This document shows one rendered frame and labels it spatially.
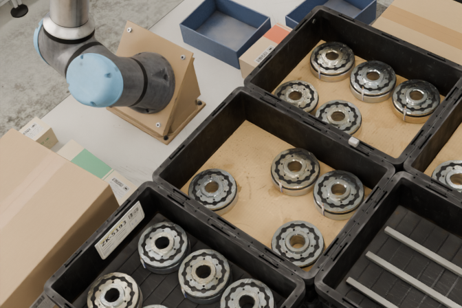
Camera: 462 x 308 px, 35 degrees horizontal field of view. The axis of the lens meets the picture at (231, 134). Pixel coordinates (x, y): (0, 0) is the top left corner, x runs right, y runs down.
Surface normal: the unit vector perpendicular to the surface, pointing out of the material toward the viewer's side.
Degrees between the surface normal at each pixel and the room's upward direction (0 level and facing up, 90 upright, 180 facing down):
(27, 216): 0
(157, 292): 0
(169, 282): 0
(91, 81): 46
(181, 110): 90
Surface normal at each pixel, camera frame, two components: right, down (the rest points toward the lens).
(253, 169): -0.12, -0.60
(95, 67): -0.42, 0.11
